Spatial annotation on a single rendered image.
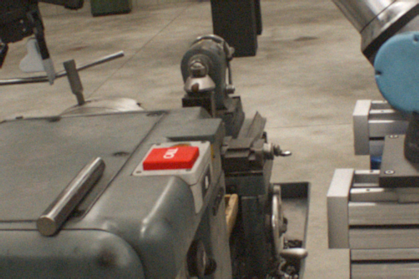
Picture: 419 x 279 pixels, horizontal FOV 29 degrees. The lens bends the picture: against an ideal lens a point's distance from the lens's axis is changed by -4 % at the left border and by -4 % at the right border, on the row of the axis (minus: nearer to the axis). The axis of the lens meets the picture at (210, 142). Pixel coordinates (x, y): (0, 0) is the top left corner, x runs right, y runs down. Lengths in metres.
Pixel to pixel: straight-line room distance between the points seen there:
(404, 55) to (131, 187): 0.39
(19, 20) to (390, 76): 0.69
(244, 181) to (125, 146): 0.96
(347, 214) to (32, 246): 0.59
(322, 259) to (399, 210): 2.53
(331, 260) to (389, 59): 2.74
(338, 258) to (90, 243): 3.02
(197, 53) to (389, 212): 1.44
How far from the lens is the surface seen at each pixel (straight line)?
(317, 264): 3.73
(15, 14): 1.46
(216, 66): 2.60
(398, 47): 1.07
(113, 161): 1.05
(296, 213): 2.83
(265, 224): 2.14
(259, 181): 2.04
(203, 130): 1.15
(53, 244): 0.82
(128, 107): 1.48
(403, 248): 1.29
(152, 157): 1.00
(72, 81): 1.50
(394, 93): 1.09
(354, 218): 1.28
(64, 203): 0.86
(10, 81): 1.50
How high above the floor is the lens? 1.54
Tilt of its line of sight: 15 degrees down
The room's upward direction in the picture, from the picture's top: 5 degrees counter-clockwise
